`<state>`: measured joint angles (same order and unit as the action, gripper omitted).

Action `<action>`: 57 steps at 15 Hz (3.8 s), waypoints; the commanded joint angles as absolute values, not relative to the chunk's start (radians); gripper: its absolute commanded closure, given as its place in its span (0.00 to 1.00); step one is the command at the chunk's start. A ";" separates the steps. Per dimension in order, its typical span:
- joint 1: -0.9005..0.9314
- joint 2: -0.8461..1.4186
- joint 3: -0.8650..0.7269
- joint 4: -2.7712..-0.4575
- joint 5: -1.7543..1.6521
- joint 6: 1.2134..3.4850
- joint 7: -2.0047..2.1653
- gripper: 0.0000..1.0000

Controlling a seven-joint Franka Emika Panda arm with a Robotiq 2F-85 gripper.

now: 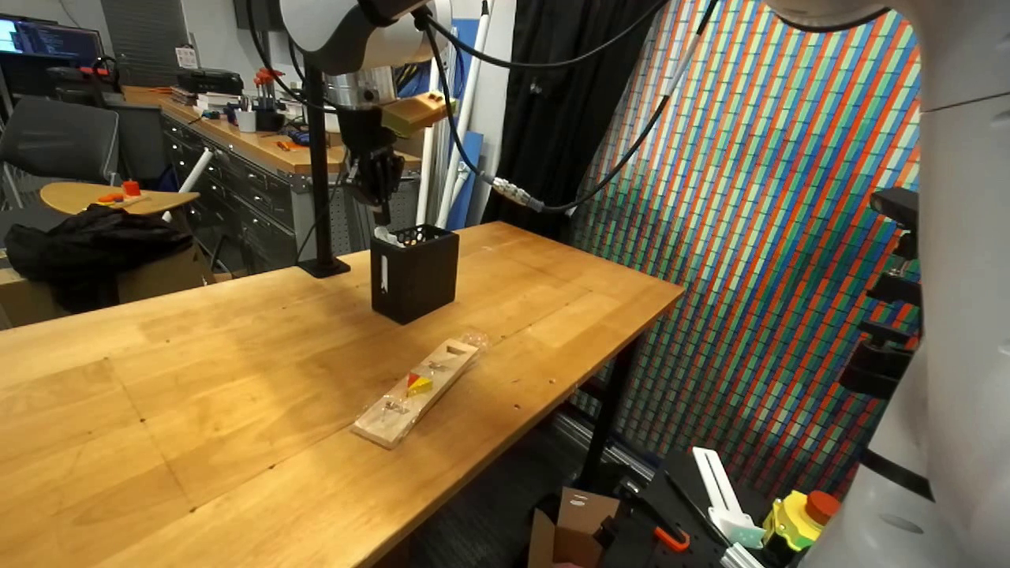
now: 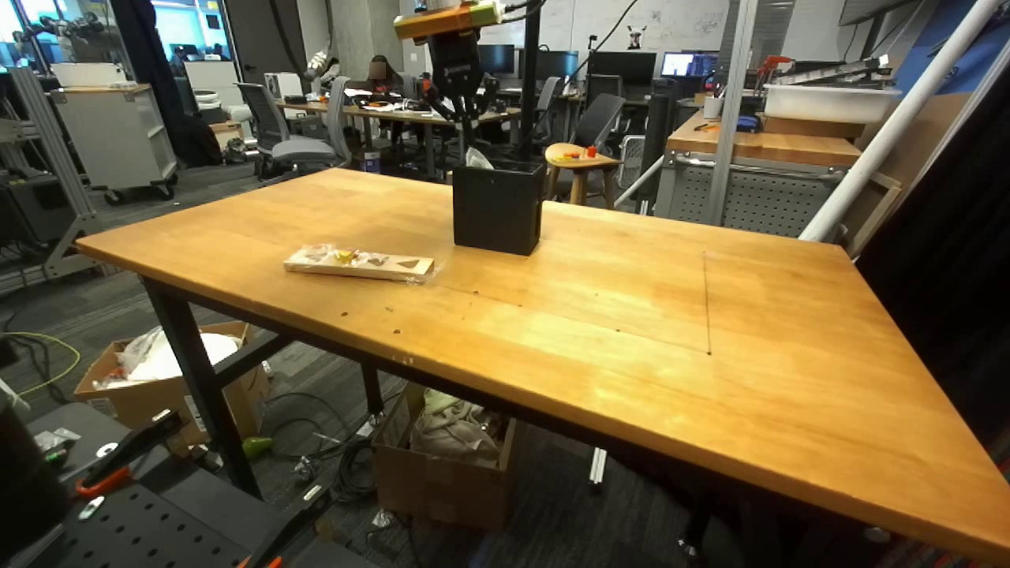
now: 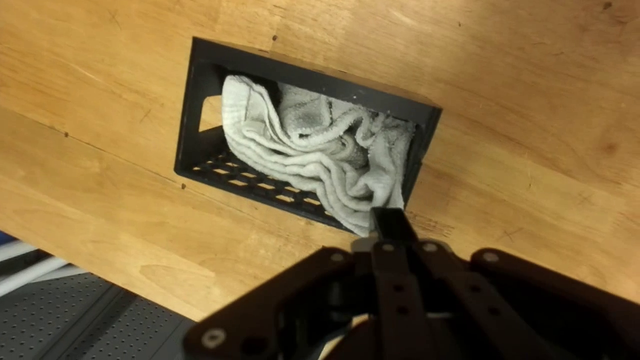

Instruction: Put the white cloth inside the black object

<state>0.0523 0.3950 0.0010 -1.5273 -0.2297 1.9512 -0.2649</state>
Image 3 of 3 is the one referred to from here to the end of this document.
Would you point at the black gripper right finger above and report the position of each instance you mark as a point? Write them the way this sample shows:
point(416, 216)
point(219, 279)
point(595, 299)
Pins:
point(521, 307)

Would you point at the black perforated box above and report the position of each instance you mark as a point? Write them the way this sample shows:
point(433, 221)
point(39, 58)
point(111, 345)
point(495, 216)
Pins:
point(188, 143)

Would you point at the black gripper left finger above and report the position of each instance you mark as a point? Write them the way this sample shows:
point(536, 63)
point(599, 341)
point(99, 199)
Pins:
point(300, 307)

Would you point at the white terry cloth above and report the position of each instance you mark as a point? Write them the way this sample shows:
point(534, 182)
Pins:
point(312, 153)

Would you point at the grey perforated metal panel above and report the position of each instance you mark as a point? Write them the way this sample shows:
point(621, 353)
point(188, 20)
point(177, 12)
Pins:
point(81, 326)

